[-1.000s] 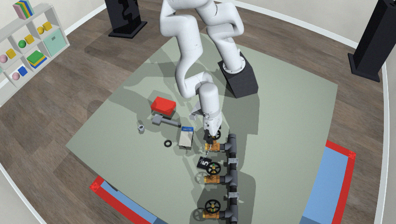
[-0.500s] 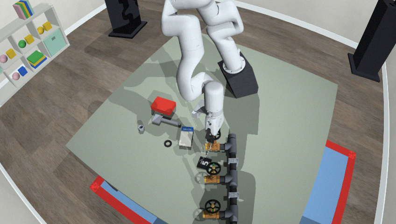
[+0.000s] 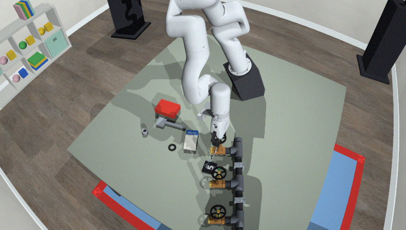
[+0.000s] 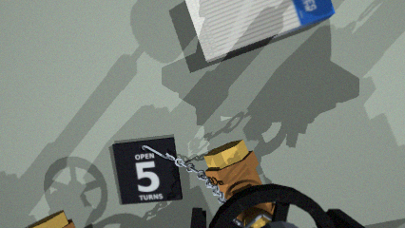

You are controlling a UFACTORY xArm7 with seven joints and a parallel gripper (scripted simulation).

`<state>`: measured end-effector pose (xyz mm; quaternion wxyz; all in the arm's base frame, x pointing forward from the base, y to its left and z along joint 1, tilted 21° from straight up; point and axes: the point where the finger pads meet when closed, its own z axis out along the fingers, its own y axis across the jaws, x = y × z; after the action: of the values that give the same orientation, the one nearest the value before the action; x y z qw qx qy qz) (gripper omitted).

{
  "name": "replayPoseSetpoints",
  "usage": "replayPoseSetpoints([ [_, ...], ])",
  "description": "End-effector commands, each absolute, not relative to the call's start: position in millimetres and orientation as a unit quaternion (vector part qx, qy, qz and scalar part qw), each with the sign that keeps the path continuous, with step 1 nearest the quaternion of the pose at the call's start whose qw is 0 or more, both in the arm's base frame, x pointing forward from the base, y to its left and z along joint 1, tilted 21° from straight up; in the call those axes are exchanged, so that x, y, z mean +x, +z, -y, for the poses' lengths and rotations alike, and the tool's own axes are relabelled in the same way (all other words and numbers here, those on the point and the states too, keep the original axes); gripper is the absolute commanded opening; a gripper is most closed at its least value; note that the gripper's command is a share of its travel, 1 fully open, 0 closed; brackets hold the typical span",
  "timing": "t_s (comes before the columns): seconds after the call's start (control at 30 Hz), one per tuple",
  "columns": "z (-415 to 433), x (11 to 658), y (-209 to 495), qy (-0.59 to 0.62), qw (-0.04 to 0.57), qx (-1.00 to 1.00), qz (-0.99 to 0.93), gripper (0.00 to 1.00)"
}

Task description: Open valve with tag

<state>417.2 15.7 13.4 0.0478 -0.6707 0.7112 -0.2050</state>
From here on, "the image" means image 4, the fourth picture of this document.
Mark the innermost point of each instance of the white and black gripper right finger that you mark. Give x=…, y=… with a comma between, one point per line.
x=342, y=220

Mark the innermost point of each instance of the black tag with metal chain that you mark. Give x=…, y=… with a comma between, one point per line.
x=148, y=171

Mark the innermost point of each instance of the grey cylinder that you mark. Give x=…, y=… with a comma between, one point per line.
x=279, y=224

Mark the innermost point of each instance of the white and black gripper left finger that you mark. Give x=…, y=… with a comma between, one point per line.
x=198, y=219

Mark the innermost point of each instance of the bag of cable ties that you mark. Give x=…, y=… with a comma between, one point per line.
x=228, y=26

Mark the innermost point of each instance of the dark grey pipe manifold with clamps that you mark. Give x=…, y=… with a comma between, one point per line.
x=233, y=168

